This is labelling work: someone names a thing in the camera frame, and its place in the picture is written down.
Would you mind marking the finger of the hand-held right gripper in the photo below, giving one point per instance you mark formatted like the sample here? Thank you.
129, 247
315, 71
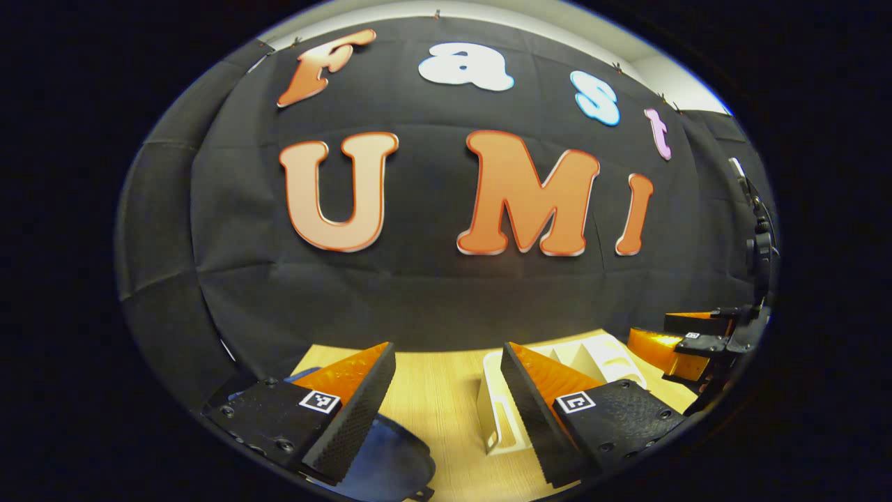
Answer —
704, 345
697, 324

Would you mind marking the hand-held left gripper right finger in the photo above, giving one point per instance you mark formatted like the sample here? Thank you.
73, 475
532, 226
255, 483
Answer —
531, 418

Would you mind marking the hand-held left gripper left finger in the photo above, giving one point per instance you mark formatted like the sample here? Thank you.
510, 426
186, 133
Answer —
362, 411

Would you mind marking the blue schoolbag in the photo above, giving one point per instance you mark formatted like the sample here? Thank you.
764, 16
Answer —
390, 460

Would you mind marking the white bookshelf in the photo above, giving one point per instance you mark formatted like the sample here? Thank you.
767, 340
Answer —
606, 355

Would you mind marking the black backdrop cloth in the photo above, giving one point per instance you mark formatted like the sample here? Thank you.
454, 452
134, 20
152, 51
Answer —
418, 300

